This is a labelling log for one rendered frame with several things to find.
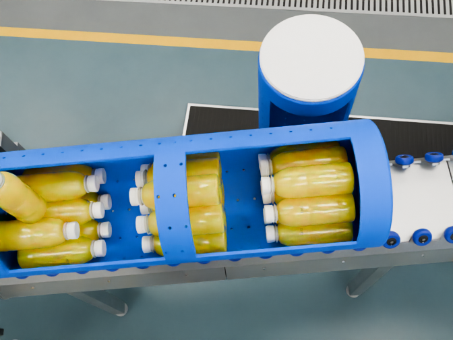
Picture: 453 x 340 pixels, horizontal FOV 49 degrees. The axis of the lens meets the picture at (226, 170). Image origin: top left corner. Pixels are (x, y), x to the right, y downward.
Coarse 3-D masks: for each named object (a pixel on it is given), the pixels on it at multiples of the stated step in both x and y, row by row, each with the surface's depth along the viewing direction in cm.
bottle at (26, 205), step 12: (12, 180) 97; (0, 192) 95; (12, 192) 96; (24, 192) 100; (36, 192) 108; (0, 204) 97; (12, 204) 98; (24, 204) 101; (36, 204) 105; (24, 216) 104; (36, 216) 107
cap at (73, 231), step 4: (68, 224) 110; (72, 224) 109; (76, 224) 111; (68, 228) 109; (72, 228) 109; (76, 228) 110; (68, 232) 109; (72, 232) 109; (76, 232) 110; (68, 236) 109; (72, 236) 109; (76, 236) 110
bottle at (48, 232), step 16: (0, 224) 109; (16, 224) 109; (32, 224) 108; (48, 224) 108; (64, 224) 109; (0, 240) 108; (16, 240) 108; (32, 240) 108; (48, 240) 108; (64, 240) 110
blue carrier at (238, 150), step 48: (96, 144) 109; (144, 144) 106; (192, 144) 104; (240, 144) 103; (288, 144) 102; (384, 144) 100; (96, 192) 126; (240, 192) 126; (384, 192) 97; (192, 240) 101; (240, 240) 119; (384, 240) 103
